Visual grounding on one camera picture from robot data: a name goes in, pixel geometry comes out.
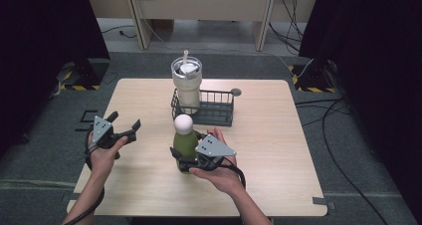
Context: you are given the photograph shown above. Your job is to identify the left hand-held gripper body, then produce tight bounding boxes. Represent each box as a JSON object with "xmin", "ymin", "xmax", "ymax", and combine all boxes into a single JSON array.
[{"xmin": 90, "ymin": 114, "xmax": 137, "ymax": 150}]

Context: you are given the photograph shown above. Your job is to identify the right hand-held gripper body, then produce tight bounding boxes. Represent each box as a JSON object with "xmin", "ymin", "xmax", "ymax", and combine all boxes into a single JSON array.
[{"xmin": 179, "ymin": 133, "xmax": 238, "ymax": 173}]

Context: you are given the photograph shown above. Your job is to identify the green bottle with white cap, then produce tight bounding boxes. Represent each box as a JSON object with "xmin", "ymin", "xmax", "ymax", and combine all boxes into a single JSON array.
[{"xmin": 171, "ymin": 113, "xmax": 200, "ymax": 174}]

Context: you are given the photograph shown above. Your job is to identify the dark wire basket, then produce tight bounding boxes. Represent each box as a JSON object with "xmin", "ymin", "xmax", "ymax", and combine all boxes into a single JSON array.
[{"xmin": 170, "ymin": 88, "xmax": 236, "ymax": 127}]

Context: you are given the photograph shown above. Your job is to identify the cream tumbler with clear lid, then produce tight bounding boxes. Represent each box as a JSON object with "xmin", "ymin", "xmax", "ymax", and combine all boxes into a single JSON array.
[{"xmin": 170, "ymin": 49, "xmax": 203, "ymax": 115}]

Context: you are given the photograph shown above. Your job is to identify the person's left hand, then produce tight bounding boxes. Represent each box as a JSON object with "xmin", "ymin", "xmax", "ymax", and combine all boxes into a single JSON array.
[{"xmin": 87, "ymin": 124, "xmax": 129, "ymax": 178}]

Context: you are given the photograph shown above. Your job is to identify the person's right hand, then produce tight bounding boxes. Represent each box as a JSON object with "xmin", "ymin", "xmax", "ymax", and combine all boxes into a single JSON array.
[{"xmin": 188, "ymin": 126, "xmax": 247, "ymax": 196}]

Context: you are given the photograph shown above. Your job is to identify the black stand base striped tape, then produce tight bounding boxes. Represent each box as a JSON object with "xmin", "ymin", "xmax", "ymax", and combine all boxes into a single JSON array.
[
  {"xmin": 288, "ymin": 59, "xmax": 338, "ymax": 94},
  {"xmin": 60, "ymin": 59, "xmax": 111, "ymax": 92}
]

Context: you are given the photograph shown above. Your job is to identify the grey tape strip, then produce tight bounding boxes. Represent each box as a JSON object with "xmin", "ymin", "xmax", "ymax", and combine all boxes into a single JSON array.
[
  {"xmin": 61, "ymin": 192, "xmax": 82, "ymax": 203},
  {"xmin": 312, "ymin": 196, "xmax": 337, "ymax": 211}
]

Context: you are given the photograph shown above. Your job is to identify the black curtain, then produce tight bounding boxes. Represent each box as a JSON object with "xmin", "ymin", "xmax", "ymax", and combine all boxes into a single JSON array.
[
  {"xmin": 0, "ymin": 0, "xmax": 111, "ymax": 161},
  {"xmin": 298, "ymin": 0, "xmax": 422, "ymax": 221}
]

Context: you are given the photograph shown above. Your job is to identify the beige desk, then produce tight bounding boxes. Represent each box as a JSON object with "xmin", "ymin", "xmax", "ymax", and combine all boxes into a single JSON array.
[{"xmin": 83, "ymin": 0, "xmax": 322, "ymax": 53}]

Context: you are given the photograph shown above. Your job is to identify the right hand-held gripper cable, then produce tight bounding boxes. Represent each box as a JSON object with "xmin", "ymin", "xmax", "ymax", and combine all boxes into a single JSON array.
[{"xmin": 220, "ymin": 163, "xmax": 248, "ymax": 190}]

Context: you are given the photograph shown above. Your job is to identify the short black floor cable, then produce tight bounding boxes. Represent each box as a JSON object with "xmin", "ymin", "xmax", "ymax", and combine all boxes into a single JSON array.
[{"xmin": 100, "ymin": 25, "xmax": 138, "ymax": 40}]

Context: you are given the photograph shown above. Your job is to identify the long black floor cables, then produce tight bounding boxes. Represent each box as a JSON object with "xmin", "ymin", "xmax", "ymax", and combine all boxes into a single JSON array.
[{"xmin": 294, "ymin": 97, "xmax": 390, "ymax": 225}]

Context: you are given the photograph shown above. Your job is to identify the bundle of black cables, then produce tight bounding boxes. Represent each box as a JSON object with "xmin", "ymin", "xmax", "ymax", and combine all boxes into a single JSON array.
[{"xmin": 267, "ymin": 0, "xmax": 305, "ymax": 54}]

